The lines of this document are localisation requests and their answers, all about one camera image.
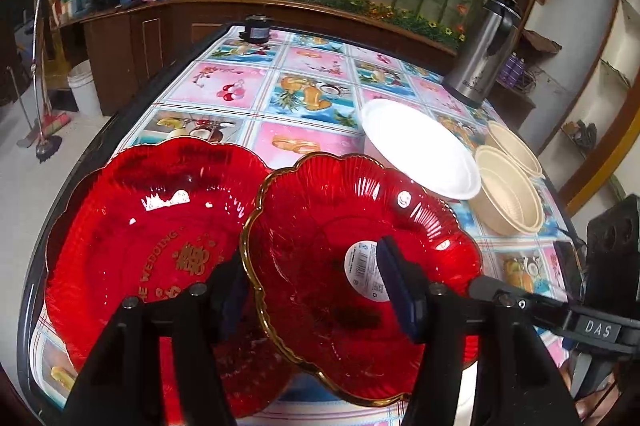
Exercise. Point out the pair of dark shoes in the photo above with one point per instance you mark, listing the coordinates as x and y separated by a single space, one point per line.
582 134

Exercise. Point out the steel thermos kettle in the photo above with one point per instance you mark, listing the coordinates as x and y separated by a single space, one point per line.
477 55

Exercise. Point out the mop with grey pole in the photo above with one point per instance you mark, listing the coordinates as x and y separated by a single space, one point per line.
49 148

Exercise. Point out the small black jar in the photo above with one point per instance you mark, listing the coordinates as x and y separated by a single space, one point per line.
256 29

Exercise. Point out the white plastic bucket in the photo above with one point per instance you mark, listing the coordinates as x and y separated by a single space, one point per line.
84 90

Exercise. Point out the red scalloped plate gold rim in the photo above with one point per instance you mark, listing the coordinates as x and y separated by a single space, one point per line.
320 226

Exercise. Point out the white plate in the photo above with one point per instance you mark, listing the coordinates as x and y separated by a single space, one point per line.
420 150

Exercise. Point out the black-edged table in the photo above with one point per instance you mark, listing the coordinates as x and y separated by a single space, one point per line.
112 135

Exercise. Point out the cream plastic bowl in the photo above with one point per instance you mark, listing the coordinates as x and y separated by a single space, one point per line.
517 148
505 201

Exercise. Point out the cardboard box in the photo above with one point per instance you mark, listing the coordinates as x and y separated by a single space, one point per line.
542 41

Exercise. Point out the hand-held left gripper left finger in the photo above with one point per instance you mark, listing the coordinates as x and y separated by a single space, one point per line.
232 301

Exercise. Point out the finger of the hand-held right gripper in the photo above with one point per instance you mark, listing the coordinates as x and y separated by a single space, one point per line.
550 313

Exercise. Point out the large red plate gold print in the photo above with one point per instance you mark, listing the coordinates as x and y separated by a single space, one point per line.
125 216

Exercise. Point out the brown wooden cabinet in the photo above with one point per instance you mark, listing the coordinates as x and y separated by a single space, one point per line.
150 50

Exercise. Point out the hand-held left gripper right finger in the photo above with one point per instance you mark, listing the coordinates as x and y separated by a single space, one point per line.
400 286

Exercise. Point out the purple bottle pack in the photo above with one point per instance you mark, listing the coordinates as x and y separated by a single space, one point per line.
512 69

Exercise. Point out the fruit print tablecloth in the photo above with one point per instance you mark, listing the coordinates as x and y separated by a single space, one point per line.
300 105

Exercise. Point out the red broom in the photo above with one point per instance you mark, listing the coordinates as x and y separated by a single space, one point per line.
56 123

